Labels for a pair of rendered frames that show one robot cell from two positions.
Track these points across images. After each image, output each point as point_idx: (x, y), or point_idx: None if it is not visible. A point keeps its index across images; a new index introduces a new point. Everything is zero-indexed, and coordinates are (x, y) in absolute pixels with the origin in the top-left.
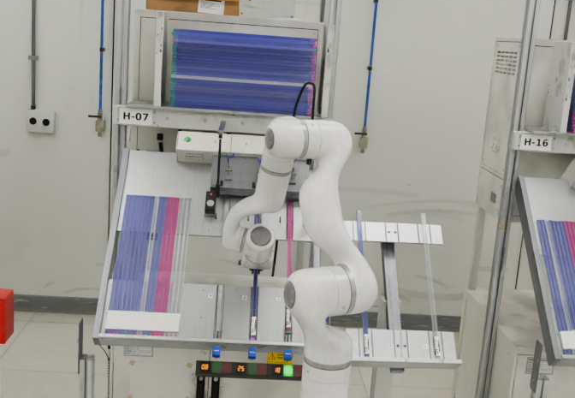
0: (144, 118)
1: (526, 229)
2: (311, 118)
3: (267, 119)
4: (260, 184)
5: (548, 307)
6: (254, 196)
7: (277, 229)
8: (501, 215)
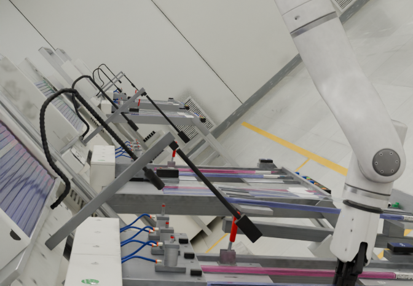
0: None
1: (175, 203)
2: (109, 127)
3: (46, 215)
4: (343, 41)
5: (276, 197)
6: (348, 70)
7: (252, 278)
8: None
